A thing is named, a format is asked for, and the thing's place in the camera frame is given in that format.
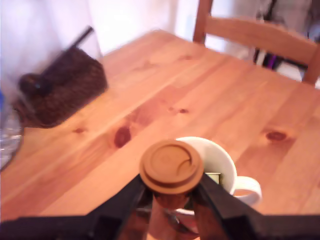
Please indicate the wooden chair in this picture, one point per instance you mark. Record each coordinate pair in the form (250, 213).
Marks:
(250, 31)

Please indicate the dark round object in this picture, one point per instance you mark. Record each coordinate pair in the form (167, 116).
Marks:
(30, 83)

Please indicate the large clear water bottle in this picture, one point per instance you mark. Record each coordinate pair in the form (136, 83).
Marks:
(7, 140)

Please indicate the brown coffee capsule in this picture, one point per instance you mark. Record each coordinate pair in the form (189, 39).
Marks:
(171, 166)

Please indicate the dark woven basket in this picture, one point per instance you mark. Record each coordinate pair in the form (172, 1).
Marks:
(72, 90)

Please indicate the dark red patterned mug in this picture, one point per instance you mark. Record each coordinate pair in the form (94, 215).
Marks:
(215, 157)

